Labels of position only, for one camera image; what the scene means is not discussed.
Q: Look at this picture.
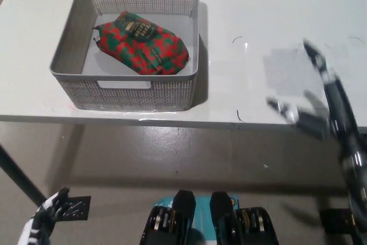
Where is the black teal robot torso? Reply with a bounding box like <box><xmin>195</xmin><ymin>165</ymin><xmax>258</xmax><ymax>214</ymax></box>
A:
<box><xmin>139</xmin><ymin>189</ymin><xmax>279</xmax><ymax>245</ymax></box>

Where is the black slanted table leg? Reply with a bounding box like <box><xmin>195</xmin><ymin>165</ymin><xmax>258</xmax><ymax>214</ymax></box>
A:
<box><xmin>0</xmin><ymin>143</ymin><xmax>48</xmax><ymax>206</ymax></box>

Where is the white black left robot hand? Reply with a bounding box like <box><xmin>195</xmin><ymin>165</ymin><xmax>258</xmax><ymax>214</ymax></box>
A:
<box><xmin>17</xmin><ymin>186</ymin><xmax>71</xmax><ymax>245</ymax></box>

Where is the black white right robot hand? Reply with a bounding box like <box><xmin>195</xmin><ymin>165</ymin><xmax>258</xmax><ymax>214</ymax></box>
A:
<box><xmin>266</xmin><ymin>38</ymin><xmax>364</xmax><ymax>154</ymax></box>

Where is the black table foot plate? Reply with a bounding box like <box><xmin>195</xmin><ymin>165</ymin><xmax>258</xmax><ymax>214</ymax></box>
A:
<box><xmin>61</xmin><ymin>195</ymin><xmax>92</xmax><ymax>221</ymax></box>
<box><xmin>319</xmin><ymin>207</ymin><xmax>354</xmax><ymax>238</ymax></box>

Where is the grey perforated plastic basket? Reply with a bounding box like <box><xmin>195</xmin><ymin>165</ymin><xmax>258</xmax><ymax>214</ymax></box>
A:
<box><xmin>49</xmin><ymin>0</ymin><xmax>200</xmax><ymax>111</ymax></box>

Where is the red green coffee bean bag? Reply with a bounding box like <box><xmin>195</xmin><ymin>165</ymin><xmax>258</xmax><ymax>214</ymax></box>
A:
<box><xmin>92</xmin><ymin>11</ymin><xmax>190</xmax><ymax>76</ymax></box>

